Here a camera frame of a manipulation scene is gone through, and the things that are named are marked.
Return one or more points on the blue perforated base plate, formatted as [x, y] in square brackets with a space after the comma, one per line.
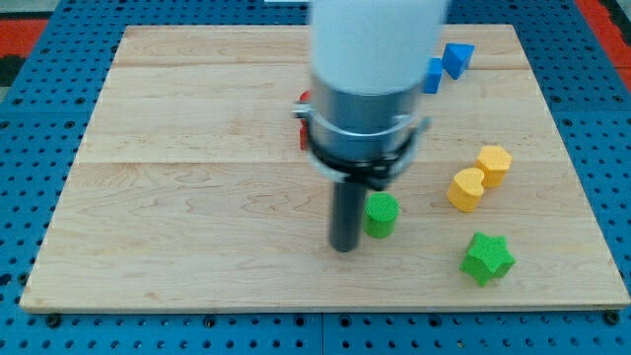
[46, 111]

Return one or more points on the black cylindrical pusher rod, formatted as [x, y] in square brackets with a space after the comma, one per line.
[348, 199]

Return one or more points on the yellow hexagon block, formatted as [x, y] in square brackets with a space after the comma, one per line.
[494, 161]

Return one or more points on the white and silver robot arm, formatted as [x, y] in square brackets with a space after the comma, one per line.
[369, 60]

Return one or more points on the green cylinder block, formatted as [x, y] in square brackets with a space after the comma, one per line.
[380, 215]

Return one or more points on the blue cube block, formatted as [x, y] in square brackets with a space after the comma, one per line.
[434, 76]

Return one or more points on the red block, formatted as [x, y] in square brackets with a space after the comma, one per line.
[303, 133]

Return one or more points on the wooden board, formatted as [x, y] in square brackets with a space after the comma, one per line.
[190, 193]

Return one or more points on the yellow heart block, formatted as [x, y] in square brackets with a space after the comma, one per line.
[466, 189]

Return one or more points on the blue triangle block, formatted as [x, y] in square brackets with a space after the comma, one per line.
[456, 58]

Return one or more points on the green star block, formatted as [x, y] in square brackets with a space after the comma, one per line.
[487, 257]

